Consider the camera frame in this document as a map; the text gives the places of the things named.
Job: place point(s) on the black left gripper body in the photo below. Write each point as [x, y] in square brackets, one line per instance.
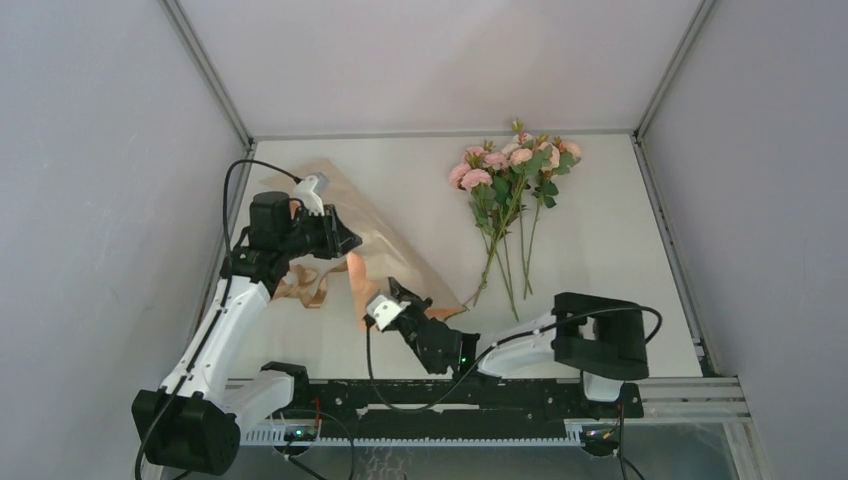
[314, 235]

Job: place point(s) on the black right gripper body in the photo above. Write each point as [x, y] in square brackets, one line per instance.
[410, 327]

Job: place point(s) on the brown wrapping paper sheet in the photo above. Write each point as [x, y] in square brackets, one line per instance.
[384, 253]

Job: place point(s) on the tan ribbon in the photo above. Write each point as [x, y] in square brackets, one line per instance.
[307, 285]

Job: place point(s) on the pink fake rose bunch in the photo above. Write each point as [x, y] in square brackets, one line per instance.
[499, 181]

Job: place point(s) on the pink fake rose stem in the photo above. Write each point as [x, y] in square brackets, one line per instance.
[533, 212]

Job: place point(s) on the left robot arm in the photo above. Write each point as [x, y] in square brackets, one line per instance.
[189, 422]

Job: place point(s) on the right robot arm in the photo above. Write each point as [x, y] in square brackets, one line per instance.
[604, 339]

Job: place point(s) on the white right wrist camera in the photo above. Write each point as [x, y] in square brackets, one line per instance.
[382, 309]

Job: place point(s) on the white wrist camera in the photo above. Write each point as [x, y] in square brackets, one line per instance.
[309, 191]
[382, 309]

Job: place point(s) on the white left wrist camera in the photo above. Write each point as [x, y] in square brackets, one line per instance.
[309, 191]

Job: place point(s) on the black mounting base rail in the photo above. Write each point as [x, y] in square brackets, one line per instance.
[427, 419]

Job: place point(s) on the white slotted cable duct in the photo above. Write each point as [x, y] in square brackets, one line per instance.
[302, 435]

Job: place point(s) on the aluminium frame rail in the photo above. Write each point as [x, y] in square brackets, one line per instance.
[656, 400]

